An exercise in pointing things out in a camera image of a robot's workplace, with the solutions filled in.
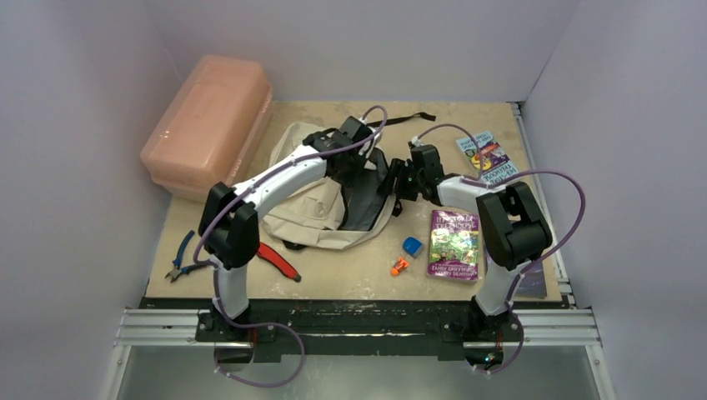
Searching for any pink plastic storage box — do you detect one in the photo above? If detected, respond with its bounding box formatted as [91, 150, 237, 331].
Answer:
[140, 55, 273, 202]

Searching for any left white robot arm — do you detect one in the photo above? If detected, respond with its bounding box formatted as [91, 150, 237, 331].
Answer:
[193, 116, 387, 341]

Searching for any beige backpack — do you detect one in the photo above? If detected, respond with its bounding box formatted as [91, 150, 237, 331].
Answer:
[261, 148, 397, 250]

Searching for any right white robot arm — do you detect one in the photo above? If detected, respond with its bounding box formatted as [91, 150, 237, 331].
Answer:
[379, 145, 553, 339]

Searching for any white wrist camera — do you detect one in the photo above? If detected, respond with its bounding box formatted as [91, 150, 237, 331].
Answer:
[409, 137, 429, 158]
[363, 117, 388, 147]

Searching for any purple cable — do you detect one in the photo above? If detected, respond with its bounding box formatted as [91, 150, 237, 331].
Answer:
[414, 122, 587, 377]
[192, 104, 389, 389]

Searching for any dark galaxy cover book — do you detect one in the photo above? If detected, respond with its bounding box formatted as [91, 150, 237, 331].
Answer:
[481, 255, 548, 299]

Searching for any purple treehouse book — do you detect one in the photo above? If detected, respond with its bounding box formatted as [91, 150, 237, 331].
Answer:
[427, 209, 480, 283]

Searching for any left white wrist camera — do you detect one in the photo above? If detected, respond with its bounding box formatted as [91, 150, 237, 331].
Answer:
[363, 117, 388, 147]

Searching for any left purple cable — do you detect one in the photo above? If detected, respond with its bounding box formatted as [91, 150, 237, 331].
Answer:
[192, 104, 389, 389]

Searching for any orange small toy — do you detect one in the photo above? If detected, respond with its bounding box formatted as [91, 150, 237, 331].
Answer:
[391, 257, 409, 276]

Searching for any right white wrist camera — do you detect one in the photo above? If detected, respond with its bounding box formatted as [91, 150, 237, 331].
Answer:
[409, 137, 429, 158]

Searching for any red utility knife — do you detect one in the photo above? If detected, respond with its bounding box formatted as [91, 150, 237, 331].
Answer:
[256, 242, 302, 283]

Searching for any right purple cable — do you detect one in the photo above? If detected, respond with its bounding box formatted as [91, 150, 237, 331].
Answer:
[414, 122, 587, 377]

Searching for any light blue treehouse book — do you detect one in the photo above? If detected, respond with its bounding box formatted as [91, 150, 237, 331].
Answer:
[456, 131, 519, 184]

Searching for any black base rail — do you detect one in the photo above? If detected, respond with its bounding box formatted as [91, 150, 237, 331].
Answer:
[138, 297, 567, 367]

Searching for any blue pencil sharpener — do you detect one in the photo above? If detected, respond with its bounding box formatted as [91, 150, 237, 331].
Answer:
[402, 237, 424, 258]

